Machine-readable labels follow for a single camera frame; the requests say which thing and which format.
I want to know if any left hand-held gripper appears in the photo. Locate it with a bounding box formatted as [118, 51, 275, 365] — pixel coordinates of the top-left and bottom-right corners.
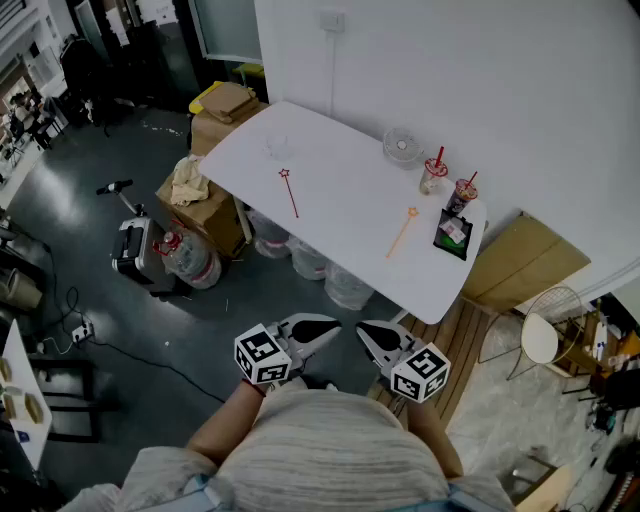
[233, 313, 344, 386]

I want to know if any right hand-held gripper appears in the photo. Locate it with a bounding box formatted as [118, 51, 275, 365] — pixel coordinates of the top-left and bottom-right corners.
[355, 319, 452, 404]

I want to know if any orange star wand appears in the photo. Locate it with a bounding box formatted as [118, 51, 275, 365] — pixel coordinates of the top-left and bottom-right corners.
[384, 206, 420, 260]

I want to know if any red star wand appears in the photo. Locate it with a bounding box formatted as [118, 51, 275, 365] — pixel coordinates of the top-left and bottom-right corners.
[278, 167, 300, 220]

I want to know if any clear glass cup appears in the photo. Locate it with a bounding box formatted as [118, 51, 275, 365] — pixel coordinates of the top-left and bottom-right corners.
[263, 132, 291, 161]

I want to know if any person's left forearm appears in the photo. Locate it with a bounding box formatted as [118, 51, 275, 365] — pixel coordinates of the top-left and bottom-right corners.
[185, 378, 269, 466]

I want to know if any person's right forearm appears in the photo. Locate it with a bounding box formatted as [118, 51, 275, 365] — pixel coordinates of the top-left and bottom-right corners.
[405, 398, 465, 479]

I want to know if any dark drink cup red straw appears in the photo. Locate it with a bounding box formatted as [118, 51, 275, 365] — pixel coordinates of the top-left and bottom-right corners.
[444, 170, 480, 217]

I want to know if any pale drink cup red lid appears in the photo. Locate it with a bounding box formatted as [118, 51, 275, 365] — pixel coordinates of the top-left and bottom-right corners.
[418, 145, 450, 196]

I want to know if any person's dark shoe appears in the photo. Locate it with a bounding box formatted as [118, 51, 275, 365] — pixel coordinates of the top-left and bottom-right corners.
[298, 373, 340, 394]

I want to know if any clear plastic bag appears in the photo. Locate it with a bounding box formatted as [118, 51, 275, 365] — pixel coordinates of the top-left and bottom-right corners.
[247, 209, 294, 260]
[323, 259, 376, 311]
[289, 237, 331, 281]

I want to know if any wooden slat pallet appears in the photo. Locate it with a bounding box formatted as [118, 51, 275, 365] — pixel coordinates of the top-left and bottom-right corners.
[367, 297, 494, 431]

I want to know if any person's grey striped shirt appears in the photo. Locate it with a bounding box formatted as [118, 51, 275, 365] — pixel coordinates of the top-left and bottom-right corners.
[57, 377, 516, 512]

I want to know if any black tray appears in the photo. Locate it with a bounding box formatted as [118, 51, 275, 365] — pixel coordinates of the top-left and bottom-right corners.
[432, 208, 475, 262]

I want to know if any white pink packet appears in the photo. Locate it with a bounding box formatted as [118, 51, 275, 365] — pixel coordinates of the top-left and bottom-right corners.
[438, 218, 466, 242]

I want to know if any brown cardboard sheet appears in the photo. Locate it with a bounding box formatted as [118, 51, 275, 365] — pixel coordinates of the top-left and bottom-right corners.
[459, 212, 592, 314]

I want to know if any beige cloth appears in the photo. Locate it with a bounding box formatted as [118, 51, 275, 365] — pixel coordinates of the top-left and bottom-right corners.
[170, 154, 211, 208]

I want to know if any silver scooter suitcase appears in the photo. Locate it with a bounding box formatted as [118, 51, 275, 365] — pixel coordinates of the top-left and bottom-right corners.
[95, 178, 176, 296]

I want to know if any white desk fan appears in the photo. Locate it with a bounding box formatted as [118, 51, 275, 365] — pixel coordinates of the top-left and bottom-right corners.
[382, 127, 426, 171]

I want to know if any light wooden cabinet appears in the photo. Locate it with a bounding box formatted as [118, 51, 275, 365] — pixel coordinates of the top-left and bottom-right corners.
[514, 462, 574, 506]

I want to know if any cluttered wooden shelf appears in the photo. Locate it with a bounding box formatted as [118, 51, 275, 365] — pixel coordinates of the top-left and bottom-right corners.
[549, 297, 640, 396]

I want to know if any large cardboard box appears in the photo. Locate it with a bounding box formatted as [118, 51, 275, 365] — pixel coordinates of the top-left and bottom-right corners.
[189, 102, 271, 159]

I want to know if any flat cardboard box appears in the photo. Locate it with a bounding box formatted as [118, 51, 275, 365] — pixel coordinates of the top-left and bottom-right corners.
[198, 81, 261, 125]

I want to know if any black bench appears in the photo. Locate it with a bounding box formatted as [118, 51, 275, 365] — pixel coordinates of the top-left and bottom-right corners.
[29, 357, 101, 444]

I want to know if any yellow bin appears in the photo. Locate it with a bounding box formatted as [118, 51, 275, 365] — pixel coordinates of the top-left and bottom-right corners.
[188, 79, 226, 114]

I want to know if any green stool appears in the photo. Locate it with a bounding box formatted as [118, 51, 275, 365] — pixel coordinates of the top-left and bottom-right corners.
[232, 62, 266, 89]

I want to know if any white side table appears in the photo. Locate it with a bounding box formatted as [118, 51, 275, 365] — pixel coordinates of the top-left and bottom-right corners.
[0, 319, 54, 471]

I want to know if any frosted glass panel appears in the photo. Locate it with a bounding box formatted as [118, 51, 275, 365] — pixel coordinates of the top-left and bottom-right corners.
[189, 0, 264, 64]

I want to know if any black bulky bag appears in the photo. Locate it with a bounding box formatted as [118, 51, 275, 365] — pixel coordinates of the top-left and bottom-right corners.
[59, 34, 131, 126]

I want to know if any clear water jug red handle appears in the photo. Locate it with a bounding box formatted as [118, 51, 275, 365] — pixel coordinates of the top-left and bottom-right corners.
[152, 219, 223, 291]

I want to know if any white wire frame chair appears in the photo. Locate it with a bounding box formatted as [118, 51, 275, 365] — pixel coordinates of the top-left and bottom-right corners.
[477, 285, 586, 381]

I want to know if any light blue neck strap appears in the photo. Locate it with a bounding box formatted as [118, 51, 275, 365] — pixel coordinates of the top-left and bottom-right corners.
[182, 473, 501, 512]

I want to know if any white cable conduit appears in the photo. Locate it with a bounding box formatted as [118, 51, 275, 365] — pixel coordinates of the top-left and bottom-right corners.
[326, 30, 337, 119]

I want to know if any white wall socket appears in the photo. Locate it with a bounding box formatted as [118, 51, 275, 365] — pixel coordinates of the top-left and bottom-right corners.
[319, 9, 346, 34]

